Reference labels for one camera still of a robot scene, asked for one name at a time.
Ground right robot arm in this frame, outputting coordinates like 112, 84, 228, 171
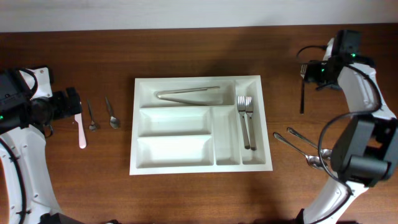
295, 30, 397, 223

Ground small thin teaspoon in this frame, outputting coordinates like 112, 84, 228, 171
87, 100, 99, 132

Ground large steel spoon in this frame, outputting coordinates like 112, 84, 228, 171
287, 127, 332, 161
273, 132, 323, 170

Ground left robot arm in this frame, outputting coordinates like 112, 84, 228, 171
1, 65, 87, 223

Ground steel tongs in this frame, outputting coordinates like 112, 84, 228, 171
154, 86, 223, 106

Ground steel fork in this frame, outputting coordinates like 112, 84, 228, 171
246, 96, 257, 151
237, 96, 251, 149

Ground white cutlery tray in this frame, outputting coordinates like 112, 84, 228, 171
129, 75, 272, 175

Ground small steel teaspoon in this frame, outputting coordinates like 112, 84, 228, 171
105, 97, 120, 129

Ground left black cable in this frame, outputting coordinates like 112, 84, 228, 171
0, 67, 39, 224

